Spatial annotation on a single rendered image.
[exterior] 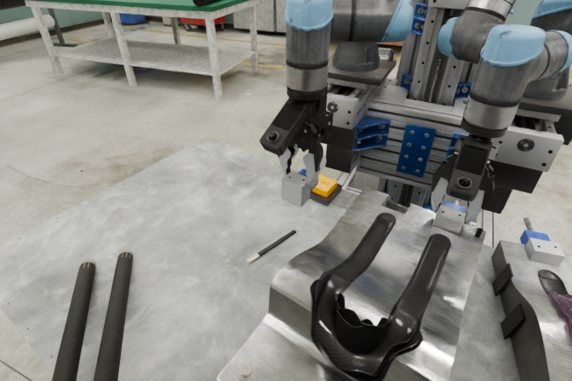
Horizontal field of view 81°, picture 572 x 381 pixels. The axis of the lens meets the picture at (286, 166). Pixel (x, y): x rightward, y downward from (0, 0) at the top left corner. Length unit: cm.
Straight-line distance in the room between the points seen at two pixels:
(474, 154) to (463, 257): 19
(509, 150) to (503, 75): 41
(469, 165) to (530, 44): 20
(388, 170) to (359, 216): 50
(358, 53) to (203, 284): 78
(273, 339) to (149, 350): 22
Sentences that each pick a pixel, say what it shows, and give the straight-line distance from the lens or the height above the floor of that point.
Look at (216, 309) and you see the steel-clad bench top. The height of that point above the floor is 80.
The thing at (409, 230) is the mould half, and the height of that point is 89.
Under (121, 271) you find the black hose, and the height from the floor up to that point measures 85.
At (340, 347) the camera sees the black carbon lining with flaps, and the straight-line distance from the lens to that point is 57.
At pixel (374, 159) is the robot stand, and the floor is 74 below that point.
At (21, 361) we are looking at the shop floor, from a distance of 185.
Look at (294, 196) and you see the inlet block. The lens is 71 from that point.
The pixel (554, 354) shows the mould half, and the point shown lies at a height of 89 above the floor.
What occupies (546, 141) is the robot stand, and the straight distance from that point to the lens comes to 100.
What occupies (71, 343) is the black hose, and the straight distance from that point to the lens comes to 66.
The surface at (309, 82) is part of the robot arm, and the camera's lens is 59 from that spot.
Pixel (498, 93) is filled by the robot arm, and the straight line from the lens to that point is 62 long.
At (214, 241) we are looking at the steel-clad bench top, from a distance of 81.
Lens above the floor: 137
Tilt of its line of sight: 34 degrees down
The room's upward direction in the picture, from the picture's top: straight up
